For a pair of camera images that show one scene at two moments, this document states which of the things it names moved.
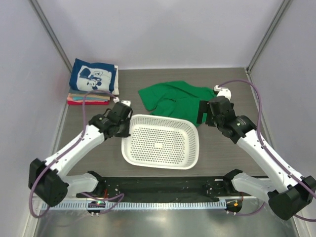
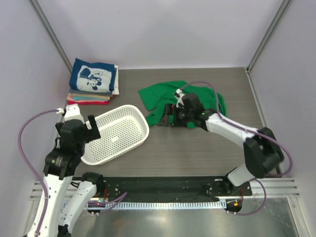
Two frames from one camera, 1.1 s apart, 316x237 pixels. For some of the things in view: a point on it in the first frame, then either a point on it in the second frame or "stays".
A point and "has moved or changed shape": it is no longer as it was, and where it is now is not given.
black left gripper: x=125 y=133 -> x=93 y=133
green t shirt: x=177 y=98 has moved or changed shape
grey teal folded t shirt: x=71 y=90 stays
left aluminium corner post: x=51 y=33 stays
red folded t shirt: x=106 y=102 stays
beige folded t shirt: x=81 y=95 stays
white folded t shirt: x=116 y=88 stays
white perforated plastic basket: x=162 y=141 has moved or changed shape
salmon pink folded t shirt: x=70 y=98 stays
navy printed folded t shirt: x=96 y=76 stays
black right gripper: x=204 y=106 -> x=169 y=110
